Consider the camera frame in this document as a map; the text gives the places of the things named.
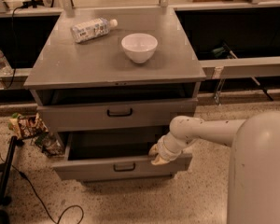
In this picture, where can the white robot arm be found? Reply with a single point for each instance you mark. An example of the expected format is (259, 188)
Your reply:
(254, 170)

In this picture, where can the grey top drawer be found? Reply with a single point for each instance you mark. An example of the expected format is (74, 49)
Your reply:
(101, 116)

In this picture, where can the grey metal rail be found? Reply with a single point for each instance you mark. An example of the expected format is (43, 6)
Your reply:
(241, 68)

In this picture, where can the green handled tool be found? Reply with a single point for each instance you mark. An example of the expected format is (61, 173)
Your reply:
(224, 49)

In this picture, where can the clear water bottle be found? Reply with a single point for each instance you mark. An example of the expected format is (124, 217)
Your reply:
(4, 65)

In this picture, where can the green snack bag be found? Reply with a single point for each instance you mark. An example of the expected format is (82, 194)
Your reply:
(49, 145)

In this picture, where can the white ceramic bowl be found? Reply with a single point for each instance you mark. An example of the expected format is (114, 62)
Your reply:
(139, 47)

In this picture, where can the white labelled plastic bottle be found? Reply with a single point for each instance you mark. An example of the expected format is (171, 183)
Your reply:
(89, 30)

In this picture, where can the grey drawer cabinet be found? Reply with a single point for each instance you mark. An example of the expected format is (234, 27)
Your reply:
(98, 70)

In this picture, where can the black stand leg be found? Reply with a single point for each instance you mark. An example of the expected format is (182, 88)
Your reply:
(5, 171)

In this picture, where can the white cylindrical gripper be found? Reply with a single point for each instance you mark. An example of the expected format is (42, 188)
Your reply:
(168, 152)

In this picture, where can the grey drawer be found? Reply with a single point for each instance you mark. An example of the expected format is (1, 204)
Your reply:
(101, 116)
(114, 155)

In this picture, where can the brown snack bag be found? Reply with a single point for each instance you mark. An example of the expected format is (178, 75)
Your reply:
(26, 126)

